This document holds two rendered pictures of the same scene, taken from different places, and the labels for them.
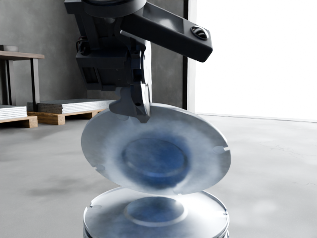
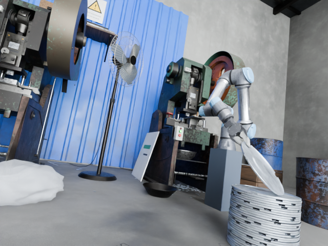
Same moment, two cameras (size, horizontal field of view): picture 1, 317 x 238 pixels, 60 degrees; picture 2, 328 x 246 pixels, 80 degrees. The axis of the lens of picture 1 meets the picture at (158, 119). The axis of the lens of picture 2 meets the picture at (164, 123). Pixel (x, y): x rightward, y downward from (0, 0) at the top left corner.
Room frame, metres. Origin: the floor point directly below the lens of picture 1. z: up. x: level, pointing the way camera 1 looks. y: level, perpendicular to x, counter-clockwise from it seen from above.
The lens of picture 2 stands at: (0.68, -1.06, 0.36)
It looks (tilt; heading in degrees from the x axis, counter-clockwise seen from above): 8 degrees up; 126
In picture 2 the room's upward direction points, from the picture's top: 9 degrees clockwise
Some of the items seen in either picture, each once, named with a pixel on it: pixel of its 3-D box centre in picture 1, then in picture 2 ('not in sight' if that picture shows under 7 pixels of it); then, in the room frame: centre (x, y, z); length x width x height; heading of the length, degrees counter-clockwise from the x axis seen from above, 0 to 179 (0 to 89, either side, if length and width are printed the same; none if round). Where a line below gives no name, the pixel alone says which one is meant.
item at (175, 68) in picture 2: not in sight; (173, 72); (-0.62, 0.75, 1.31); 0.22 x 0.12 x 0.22; 148
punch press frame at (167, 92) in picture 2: not in sight; (181, 116); (-0.59, 1.03, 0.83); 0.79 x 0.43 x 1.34; 148
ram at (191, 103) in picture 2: not in sight; (190, 98); (-0.44, 0.93, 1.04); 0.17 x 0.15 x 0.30; 148
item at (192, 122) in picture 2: not in sight; (193, 123); (-0.32, 0.86, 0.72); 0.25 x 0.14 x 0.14; 148
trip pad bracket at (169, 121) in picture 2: not in sight; (169, 127); (-0.44, 0.57, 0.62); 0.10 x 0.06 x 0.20; 58
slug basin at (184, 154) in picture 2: not in sight; (181, 154); (-0.47, 0.95, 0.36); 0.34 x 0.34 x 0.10
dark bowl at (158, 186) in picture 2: not in sight; (159, 190); (-0.29, 0.35, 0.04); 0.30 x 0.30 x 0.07
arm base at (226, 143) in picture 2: not in sight; (226, 144); (0.17, 0.54, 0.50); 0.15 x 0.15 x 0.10
